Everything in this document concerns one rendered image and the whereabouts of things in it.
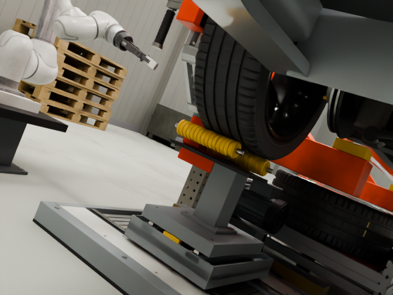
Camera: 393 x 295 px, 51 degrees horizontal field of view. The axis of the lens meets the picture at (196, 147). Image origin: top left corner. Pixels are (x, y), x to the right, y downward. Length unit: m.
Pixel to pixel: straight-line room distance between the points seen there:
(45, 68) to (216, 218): 1.21
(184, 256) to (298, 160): 0.80
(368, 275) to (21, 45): 1.80
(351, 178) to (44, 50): 1.55
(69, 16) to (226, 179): 0.93
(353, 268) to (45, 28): 1.82
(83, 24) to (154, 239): 0.94
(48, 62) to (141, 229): 1.11
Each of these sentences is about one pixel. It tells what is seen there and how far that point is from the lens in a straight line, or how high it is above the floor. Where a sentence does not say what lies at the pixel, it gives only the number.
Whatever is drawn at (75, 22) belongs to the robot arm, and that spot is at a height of 0.73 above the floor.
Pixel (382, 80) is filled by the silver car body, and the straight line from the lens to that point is 0.99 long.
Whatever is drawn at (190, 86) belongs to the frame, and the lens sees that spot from 1.44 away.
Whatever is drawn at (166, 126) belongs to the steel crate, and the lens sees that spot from 8.00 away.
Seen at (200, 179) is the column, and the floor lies 0.28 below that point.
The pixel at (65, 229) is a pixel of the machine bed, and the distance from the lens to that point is 1.46.
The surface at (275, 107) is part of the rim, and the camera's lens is 1.70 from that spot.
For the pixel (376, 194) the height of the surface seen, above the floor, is 0.60.
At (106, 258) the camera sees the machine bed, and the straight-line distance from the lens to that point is 1.33.
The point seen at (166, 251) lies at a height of 0.13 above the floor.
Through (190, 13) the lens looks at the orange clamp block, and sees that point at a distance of 1.32.
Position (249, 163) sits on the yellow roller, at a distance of 1.44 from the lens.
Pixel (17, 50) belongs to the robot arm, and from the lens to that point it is 2.06.
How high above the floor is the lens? 0.52
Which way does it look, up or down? 2 degrees down
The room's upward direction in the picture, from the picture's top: 23 degrees clockwise
